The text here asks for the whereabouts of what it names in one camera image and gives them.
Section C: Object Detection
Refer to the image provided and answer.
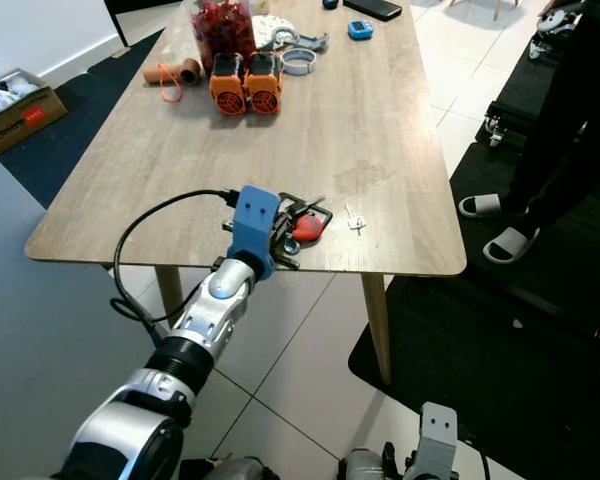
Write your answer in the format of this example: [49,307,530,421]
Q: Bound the black floor mat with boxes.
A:
[348,140,600,480]

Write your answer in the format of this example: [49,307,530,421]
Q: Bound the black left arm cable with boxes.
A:
[110,187,241,326]

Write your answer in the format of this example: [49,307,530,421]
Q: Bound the light wooden table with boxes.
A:
[25,0,468,386]

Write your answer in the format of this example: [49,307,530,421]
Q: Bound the brown cardboard box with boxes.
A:
[0,67,69,156]

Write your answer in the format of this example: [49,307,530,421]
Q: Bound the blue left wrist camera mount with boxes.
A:
[228,184,283,281]

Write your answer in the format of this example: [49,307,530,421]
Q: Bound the grey robot left leg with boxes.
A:
[215,457,266,480]

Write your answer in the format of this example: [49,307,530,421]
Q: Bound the small silver key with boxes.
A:
[344,203,368,233]

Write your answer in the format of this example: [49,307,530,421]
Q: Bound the dark blue carpet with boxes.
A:
[0,28,166,206]

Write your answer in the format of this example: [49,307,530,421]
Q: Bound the white hook board panel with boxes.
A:
[0,145,156,480]

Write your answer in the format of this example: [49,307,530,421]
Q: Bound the black wheeled case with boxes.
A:
[485,40,561,149]

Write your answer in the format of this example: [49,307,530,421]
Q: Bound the white grey crumpled bundle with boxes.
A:
[265,15,331,51]

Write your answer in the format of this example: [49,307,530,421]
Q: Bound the brown cardboard tube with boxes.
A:
[143,58,203,88]

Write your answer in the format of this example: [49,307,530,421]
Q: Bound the person in black clothes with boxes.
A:
[505,0,600,216]

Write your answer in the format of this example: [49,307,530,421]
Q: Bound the grey white slipper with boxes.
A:
[483,226,541,266]
[458,193,506,219]

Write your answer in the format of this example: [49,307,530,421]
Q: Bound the black phone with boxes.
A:
[343,0,404,22]

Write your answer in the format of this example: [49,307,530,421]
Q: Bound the grey robot leg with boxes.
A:
[338,447,383,480]
[215,457,266,480]

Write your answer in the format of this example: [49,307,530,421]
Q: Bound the white tape roll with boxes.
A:
[280,47,318,78]

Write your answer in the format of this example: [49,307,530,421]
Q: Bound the grey robot right leg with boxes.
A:
[338,447,383,480]

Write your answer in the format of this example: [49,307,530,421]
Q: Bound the clear jar with red contents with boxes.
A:
[190,0,256,73]

